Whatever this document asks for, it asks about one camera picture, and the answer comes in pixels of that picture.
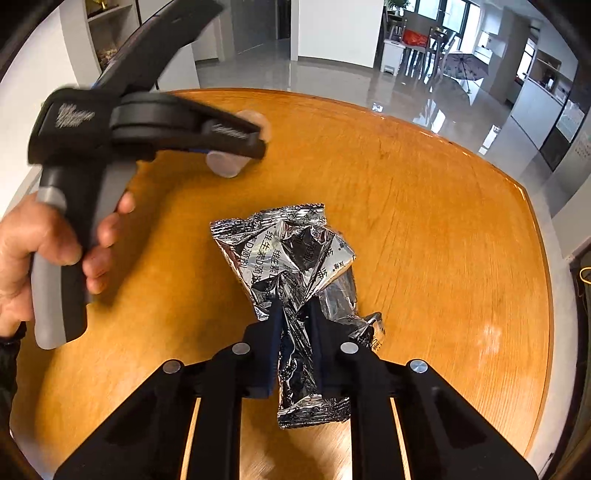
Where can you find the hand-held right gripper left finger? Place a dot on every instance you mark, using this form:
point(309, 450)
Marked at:
point(276, 344)

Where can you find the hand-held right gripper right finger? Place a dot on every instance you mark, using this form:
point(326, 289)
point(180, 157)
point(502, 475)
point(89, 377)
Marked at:
point(318, 341)

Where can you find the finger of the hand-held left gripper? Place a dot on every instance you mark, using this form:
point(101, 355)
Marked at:
point(221, 131)

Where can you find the small clear plastic cup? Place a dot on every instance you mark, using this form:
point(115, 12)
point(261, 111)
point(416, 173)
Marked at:
point(226, 166)

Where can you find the silver foil packet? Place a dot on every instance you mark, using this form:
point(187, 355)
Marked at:
point(281, 258)

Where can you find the person's left hand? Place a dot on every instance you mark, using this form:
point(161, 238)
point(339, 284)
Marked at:
point(18, 258)

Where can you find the open shelf unit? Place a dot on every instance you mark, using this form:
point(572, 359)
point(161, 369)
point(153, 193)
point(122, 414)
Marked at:
point(115, 27)

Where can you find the white stool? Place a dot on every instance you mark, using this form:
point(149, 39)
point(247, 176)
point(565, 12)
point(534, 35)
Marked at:
point(392, 55)

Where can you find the red bag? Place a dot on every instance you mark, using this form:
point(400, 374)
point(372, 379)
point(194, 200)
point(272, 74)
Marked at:
point(415, 38)

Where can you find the dark dining chairs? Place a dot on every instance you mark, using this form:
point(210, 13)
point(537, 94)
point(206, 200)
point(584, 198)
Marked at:
point(434, 50)

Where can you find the patterned open umbrella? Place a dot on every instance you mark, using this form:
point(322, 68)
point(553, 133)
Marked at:
point(464, 69)

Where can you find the white kitchen counter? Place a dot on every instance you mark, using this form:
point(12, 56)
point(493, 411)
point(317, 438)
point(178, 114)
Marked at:
point(535, 110)

